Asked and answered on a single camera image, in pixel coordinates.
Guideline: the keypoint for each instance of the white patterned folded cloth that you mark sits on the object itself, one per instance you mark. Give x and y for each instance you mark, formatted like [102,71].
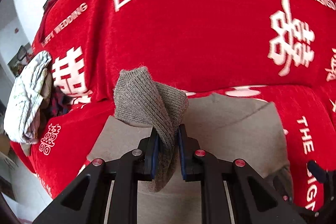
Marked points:
[25,100]

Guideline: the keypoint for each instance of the red wedding quilt roll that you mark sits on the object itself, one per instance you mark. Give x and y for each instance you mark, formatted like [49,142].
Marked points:
[193,45]

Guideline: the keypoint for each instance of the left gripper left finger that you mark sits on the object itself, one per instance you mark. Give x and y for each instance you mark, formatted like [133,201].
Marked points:
[106,191]

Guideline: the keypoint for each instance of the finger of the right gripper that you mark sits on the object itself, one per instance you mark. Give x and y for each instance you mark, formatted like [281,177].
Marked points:
[319,173]

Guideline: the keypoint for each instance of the red wedding bed cover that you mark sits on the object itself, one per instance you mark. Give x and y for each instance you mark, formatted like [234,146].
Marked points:
[307,116]

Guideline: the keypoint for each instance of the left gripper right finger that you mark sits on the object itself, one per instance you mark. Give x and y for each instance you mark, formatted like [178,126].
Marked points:
[231,191]

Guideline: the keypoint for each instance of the dark plaid cloth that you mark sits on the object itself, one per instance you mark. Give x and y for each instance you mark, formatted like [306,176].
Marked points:
[59,103]

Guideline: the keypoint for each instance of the grey knit sweater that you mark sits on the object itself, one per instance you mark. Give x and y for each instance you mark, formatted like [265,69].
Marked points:
[229,128]

